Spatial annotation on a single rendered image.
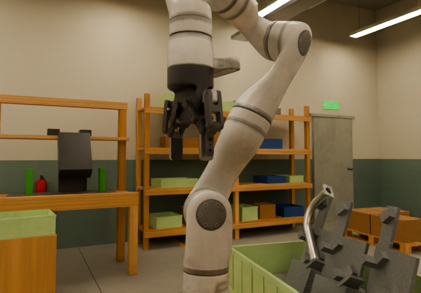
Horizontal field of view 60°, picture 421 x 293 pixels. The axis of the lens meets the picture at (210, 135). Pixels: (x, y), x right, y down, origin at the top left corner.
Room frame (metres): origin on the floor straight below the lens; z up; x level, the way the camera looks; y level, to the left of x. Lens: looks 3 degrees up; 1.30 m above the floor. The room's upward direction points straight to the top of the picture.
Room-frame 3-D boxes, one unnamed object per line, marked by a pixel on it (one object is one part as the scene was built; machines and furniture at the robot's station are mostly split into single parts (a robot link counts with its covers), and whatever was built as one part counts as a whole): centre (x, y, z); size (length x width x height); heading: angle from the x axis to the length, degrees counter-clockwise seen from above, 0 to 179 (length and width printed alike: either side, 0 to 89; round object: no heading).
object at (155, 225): (6.01, -0.32, 1.12); 3.01 x 0.54 x 2.23; 116
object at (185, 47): (0.60, 0.02, 1.47); 0.11 x 0.09 x 0.06; 125
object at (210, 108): (0.53, 0.00, 1.37); 0.03 x 0.02 x 0.06; 125
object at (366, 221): (5.61, -2.74, 0.22); 1.20 x 0.81 x 0.44; 21
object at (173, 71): (0.58, 0.03, 1.40); 0.08 x 0.08 x 0.09
